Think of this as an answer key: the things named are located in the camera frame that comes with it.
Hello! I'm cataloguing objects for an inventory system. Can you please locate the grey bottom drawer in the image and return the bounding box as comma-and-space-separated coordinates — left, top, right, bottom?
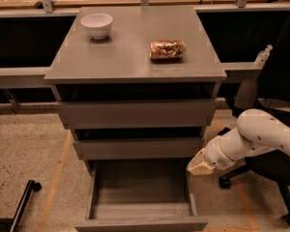
75, 159, 207, 232

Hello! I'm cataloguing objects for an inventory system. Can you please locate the grey drawer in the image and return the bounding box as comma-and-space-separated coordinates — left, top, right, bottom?
57, 99, 216, 129
73, 137, 203, 160
75, 159, 207, 232

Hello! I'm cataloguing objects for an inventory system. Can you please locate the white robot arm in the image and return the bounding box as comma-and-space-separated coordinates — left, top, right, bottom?
187, 109, 290, 175

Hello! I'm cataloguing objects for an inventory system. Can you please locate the grey middle drawer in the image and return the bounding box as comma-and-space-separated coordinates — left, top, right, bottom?
73, 137, 203, 160

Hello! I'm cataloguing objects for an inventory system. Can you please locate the grey top drawer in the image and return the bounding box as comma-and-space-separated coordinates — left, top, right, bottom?
57, 99, 216, 129

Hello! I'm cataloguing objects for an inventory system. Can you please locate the grey drawer cabinet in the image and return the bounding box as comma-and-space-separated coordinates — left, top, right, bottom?
43, 5, 227, 166

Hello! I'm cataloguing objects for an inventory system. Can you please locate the black office chair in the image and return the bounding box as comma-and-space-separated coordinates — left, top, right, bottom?
219, 15, 290, 225

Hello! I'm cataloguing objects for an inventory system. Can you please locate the clear plastic bottle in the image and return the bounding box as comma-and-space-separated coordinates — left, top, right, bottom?
254, 44, 273, 69

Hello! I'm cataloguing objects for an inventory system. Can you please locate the white ceramic bowl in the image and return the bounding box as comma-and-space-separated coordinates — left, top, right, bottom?
81, 14, 113, 40

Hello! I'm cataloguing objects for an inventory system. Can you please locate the black metal stand leg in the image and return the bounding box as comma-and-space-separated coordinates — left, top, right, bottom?
0, 180, 42, 232

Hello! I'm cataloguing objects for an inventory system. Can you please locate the grey metal desk frame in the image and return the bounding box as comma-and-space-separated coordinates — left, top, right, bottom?
0, 0, 290, 114

